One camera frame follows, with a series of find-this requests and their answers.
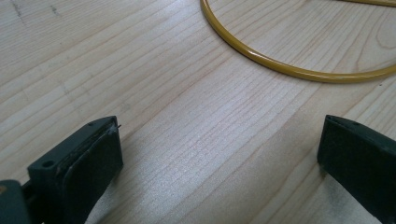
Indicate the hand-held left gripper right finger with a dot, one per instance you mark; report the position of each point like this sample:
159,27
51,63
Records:
358,158

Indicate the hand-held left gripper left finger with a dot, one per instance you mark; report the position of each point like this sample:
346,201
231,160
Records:
84,174

